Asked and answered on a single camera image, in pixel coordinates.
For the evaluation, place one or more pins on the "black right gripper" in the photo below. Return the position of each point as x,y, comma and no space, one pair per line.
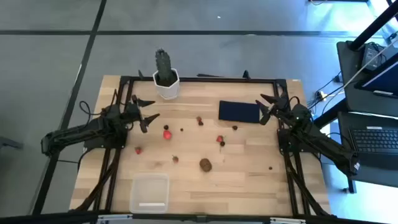
281,106

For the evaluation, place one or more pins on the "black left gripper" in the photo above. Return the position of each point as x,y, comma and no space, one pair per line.
132,112

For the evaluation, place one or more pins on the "large red strawberry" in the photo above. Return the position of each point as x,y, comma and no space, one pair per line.
167,134

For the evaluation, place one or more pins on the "small red strawberry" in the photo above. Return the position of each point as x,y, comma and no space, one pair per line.
138,150

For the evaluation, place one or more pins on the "red strawberry yellowish tip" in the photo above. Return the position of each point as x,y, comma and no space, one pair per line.
199,120

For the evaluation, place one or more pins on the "brown kiwi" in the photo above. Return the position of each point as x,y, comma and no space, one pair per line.
205,165

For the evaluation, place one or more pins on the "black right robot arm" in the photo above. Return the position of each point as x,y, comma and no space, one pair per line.
323,143

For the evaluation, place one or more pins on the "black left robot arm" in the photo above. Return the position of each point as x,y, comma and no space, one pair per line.
77,132

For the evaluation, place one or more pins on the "clear plastic tupperware container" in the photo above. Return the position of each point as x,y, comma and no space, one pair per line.
150,194

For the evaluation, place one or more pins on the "white hexagonal plant pot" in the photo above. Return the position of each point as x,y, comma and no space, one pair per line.
168,91

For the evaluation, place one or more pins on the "navy blue cloth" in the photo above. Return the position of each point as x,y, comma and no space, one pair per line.
238,111

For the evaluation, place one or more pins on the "white power strip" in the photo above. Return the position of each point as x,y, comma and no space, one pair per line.
321,94

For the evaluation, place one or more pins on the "red strawberry long stem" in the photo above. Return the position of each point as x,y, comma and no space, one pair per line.
219,138

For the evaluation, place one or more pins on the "black desk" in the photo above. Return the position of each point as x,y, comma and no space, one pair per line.
343,119
351,102

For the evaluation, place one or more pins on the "black laptop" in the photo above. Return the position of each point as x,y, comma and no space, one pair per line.
373,141

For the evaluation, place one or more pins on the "black power adapter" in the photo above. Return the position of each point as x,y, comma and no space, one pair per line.
371,56

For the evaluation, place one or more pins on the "black crossbar with silver brackets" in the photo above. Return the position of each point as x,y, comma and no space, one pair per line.
199,219

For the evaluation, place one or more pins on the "black monitor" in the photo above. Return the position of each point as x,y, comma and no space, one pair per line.
385,79

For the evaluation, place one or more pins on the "black diagonal pole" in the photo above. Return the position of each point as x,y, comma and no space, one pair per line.
373,28

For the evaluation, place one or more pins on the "grey chair leg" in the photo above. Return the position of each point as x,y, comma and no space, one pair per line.
9,143

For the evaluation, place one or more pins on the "black aluminium table frame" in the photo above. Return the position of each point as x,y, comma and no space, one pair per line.
233,80

